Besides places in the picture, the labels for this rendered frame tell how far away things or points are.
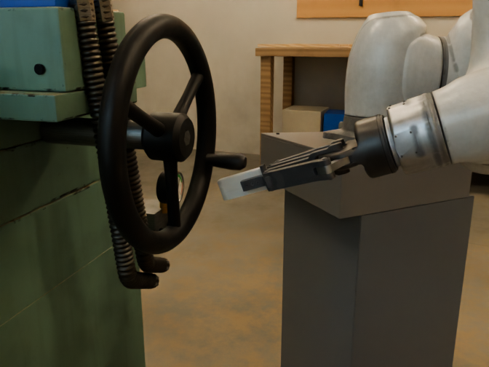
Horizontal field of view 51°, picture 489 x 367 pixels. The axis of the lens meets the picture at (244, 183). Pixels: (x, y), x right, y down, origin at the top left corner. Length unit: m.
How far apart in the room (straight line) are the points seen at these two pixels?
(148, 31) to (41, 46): 0.12
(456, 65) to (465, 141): 0.53
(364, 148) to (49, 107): 0.36
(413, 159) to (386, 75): 0.49
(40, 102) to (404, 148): 0.41
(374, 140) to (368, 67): 0.49
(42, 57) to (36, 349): 0.39
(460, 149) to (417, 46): 0.52
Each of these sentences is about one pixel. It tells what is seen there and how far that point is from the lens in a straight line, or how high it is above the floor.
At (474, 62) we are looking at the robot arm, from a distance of 0.81.
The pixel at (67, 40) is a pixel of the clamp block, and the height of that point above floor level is 0.93.
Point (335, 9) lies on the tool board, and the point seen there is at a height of 1.10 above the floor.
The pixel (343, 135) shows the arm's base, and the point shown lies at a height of 0.72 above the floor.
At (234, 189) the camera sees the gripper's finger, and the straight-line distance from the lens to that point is 0.71.
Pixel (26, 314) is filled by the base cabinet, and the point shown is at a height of 0.58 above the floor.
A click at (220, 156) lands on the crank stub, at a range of 0.73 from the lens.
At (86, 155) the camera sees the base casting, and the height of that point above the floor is 0.76.
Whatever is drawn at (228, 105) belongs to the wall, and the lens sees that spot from 4.20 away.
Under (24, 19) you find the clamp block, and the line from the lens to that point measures 0.63.
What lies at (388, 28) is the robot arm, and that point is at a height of 0.94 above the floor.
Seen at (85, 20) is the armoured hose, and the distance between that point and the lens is 0.63.
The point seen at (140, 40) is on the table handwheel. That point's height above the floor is 0.93.
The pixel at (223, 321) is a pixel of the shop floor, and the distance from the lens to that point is 1.81.
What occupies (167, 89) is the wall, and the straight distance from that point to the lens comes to 4.42.
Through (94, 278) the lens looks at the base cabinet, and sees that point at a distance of 0.87.
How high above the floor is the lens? 0.93
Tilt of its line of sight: 16 degrees down
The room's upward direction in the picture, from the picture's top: straight up
